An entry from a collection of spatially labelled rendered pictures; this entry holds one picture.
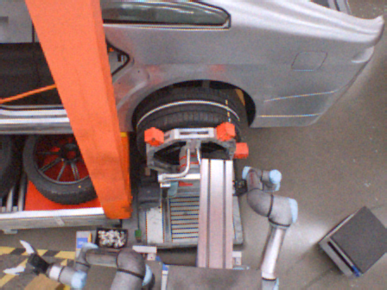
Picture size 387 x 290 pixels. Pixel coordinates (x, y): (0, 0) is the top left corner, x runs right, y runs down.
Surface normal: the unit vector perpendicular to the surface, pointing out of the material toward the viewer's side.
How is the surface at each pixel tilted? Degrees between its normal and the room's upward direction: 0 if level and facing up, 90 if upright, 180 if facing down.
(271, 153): 0
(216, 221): 0
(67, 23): 90
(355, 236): 0
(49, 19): 90
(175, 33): 78
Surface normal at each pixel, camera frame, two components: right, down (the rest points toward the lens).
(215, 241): 0.07, -0.45
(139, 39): 0.09, 0.81
